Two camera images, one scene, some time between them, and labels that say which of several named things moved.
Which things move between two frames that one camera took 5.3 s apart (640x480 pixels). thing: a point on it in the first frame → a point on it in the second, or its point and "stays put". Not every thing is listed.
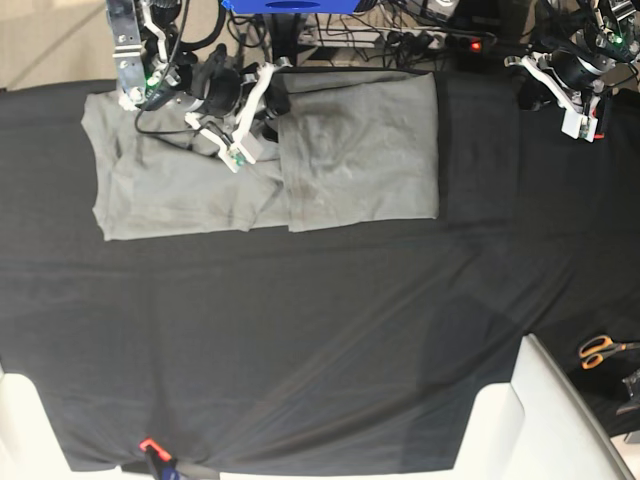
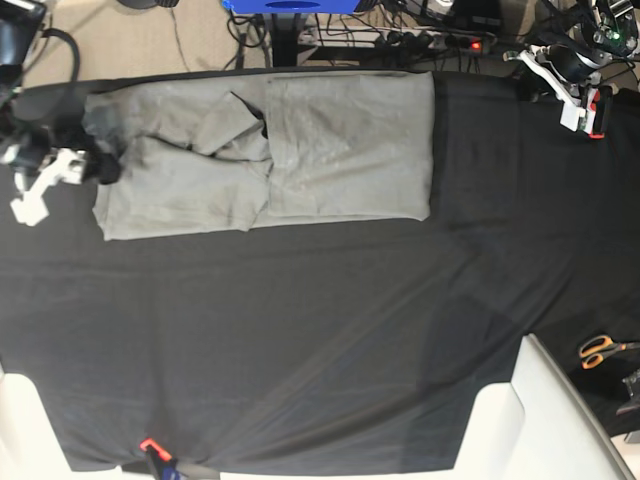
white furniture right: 539,426 stays put
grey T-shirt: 355,148 stays put
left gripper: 226,103 → 68,164
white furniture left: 30,448 stays put
